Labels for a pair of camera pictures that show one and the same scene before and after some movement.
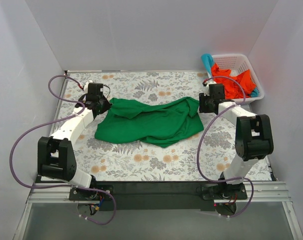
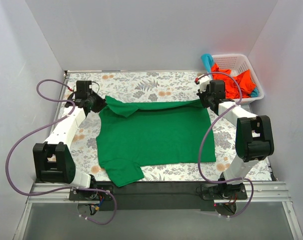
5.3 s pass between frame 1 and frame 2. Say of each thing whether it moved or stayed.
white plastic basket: stayed
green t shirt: moved
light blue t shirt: stayed
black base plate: stayed
